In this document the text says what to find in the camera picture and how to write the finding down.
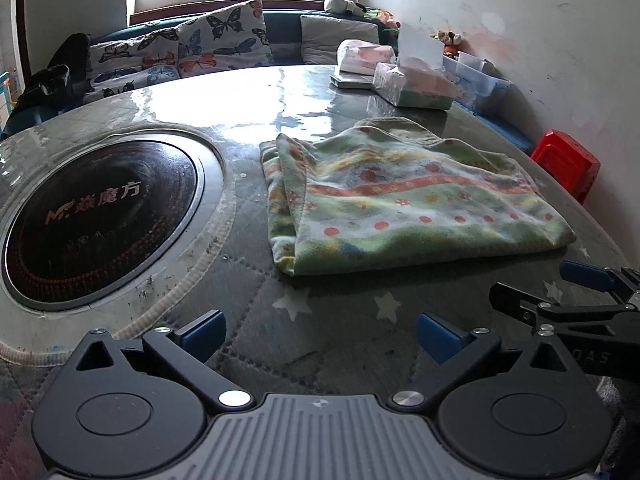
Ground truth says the green patterned children's garment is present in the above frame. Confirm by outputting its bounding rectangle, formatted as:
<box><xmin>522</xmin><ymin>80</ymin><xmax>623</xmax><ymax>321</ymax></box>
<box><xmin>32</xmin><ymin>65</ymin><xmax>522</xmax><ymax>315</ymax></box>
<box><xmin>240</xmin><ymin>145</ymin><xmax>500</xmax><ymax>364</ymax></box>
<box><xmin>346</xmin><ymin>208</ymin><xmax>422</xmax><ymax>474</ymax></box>
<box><xmin>260</xmin><ymin>118</ymin><xmax>576</xmax><ymax>276</ymax></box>

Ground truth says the black clothes pile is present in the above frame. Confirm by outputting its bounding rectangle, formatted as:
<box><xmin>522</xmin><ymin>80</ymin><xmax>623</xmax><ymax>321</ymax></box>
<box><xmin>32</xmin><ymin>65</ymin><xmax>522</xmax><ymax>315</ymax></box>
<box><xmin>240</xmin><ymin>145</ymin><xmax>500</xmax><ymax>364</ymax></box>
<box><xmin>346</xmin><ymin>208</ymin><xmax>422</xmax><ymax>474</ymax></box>
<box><xmin>14</xmin><ymin>32</ymin><xmax>91</xmax><ymax>120</ymax></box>

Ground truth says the red plastic stool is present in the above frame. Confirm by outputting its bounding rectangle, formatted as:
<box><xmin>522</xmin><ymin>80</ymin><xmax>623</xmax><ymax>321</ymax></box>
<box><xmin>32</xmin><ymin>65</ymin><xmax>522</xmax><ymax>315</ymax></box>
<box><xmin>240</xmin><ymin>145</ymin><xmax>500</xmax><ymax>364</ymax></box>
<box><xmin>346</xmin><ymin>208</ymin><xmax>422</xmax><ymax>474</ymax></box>
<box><xmin>530</xmin><ymin>129</ymin><xmax>601</xmax><ymax>204</ymax></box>

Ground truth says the grey quilted star table cover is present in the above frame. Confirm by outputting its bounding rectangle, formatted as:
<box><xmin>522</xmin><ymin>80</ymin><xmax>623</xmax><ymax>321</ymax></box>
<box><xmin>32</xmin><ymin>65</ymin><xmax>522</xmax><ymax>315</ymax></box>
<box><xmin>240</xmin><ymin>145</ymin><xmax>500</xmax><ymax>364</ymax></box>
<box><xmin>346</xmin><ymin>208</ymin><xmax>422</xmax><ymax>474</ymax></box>
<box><xmin>1</xmin><ymin>66</ymin><xmax>639</xmax><ymax>479</ymax></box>

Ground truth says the round black induction cooktop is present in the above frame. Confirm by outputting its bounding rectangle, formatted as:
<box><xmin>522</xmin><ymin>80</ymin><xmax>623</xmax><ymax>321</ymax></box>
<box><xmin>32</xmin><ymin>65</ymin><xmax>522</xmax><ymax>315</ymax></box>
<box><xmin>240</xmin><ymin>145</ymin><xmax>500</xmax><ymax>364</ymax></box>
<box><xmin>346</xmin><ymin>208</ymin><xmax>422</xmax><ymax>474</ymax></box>
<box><xmin>2</xmin><ymin>138</ymin><xmax>205</xmax><ymax>312</ymax></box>

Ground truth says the clear plastic storage box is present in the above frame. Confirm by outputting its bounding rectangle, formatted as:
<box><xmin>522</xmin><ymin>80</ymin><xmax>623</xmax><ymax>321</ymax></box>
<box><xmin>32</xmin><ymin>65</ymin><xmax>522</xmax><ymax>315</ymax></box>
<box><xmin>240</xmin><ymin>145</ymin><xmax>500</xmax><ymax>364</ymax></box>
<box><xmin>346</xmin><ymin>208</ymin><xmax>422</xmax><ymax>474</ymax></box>
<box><xmin>442</xmin><ymin>52</ymin><xmax>512</xmax><ymax>117</ymax></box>

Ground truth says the pink tissue pack near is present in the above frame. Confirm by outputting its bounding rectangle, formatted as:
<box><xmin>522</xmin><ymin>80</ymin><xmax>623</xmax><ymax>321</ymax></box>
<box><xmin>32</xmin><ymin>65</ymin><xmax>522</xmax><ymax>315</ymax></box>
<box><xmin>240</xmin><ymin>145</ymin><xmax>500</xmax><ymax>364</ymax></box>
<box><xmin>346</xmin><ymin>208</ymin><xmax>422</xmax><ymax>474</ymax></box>
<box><xmin>372</xmin><ymin>58</ymin><xmax>460</xmax><ymax>110</ymax></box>

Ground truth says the pink tissue pack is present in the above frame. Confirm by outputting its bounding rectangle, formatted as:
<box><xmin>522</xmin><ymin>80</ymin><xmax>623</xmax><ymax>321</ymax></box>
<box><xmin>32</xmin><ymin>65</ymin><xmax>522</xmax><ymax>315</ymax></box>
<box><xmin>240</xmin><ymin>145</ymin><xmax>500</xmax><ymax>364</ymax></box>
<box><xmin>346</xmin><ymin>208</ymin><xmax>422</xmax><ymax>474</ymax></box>
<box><xmin>372</xmin><ymin>58</ymin><xmax>460</xmax><ymax>110</ymax></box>
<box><xmin>336</xmin><ymin>39</ymin><xmax>395</xmax><ymax>76</ymax></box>

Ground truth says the brown plush toy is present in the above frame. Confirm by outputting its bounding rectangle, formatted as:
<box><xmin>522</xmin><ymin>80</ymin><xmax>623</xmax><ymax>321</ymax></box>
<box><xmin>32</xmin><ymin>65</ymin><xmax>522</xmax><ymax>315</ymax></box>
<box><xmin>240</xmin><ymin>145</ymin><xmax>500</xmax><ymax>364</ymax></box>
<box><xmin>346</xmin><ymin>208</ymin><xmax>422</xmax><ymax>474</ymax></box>
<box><xmin>434</xmin><ymin>30</ymin><xmax>462</xmax><ymax>58</ymax></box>

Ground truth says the white flat device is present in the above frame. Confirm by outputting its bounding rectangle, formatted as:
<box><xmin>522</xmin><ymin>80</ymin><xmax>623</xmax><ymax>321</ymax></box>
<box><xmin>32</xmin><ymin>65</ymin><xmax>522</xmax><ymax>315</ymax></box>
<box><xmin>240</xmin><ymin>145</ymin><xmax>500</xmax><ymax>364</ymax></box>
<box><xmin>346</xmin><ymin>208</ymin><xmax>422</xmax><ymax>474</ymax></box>
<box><xmin>330</xmin><ymin>70</ymin><xmax>373</xmax><ymax>90</ymax></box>

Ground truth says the pink tissue pack far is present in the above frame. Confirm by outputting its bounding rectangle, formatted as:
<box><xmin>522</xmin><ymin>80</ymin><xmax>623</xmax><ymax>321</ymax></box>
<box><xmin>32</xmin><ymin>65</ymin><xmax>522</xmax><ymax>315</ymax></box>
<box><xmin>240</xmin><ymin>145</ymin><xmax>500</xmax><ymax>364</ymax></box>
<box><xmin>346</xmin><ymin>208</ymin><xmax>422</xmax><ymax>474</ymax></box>
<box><xmin>336</xmin><ymin>39</ymin><xmax>395</xmax><ymax>76</ymax></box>

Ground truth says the colourful plush toy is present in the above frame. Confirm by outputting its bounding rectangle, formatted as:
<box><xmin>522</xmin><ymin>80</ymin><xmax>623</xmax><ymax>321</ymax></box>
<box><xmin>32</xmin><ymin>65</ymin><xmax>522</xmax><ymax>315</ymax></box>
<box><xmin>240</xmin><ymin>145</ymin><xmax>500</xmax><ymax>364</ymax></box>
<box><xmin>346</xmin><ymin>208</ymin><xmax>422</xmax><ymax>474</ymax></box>
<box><xmin>364</xmin><ymin>8</ymin><xmax>401</xmax><ymax>30</ymax></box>

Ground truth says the blue white cabinet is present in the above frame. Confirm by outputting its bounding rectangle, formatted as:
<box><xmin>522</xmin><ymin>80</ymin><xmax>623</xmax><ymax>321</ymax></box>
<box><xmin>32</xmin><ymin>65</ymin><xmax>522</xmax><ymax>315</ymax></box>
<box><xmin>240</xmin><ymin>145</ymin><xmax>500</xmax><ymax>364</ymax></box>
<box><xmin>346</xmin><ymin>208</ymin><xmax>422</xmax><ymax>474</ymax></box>
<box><xmin>0</xmin><ymin>72</ymin><xmax>12</xmax><ymax>129</ymax></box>

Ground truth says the grey cushion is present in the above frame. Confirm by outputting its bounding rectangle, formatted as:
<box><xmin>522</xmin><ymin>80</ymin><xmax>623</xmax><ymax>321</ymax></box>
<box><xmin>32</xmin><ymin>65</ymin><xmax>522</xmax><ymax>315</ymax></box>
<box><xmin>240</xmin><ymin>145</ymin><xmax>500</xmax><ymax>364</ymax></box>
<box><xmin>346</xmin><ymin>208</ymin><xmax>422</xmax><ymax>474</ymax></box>
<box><xmin>300</xmin><ymin>14</ymin><xmax>380</xmax><ymax>65</ymax></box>

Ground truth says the long butterfly pillow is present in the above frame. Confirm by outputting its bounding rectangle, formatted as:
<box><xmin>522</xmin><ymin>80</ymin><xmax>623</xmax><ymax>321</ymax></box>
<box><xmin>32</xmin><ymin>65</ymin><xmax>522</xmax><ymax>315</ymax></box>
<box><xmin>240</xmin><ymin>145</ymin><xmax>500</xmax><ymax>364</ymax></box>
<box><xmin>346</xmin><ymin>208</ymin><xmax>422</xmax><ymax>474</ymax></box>
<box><xmin>82</xmin><ymin>28</ymin><xmax>180</xmax><ymax>104</ymax></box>

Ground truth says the blue sofa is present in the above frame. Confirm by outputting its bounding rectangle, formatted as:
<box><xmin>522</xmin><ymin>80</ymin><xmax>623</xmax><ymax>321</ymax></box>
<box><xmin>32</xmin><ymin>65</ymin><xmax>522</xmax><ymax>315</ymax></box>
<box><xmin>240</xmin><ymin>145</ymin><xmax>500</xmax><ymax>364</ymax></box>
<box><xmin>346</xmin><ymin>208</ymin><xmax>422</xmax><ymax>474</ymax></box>
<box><xmin>0</xmin><ymin>6</ymin><xmax>402</xmax><ymax>137</ymax></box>

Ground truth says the black white plush toy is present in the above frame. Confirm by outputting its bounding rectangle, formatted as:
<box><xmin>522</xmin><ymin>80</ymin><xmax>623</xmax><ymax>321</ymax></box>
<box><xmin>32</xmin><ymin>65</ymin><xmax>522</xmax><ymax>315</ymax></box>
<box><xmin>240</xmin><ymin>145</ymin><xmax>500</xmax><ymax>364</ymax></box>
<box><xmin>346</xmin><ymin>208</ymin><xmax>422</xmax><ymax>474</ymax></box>
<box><xmin>323</xmin><ymin>0</ymin><xmax>367</xmax><ymax>18</ymax></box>

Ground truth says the square butterfly pillow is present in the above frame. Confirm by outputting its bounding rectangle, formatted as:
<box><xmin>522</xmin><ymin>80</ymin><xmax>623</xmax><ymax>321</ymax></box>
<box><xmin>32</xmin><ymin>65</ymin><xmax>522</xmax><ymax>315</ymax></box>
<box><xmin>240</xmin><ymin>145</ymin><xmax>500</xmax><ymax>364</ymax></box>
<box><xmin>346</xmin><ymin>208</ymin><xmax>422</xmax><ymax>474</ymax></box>
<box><xmin>176</xmin><ymin>0</ymin><xmax>274</xmax><ymax>78</ymax></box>

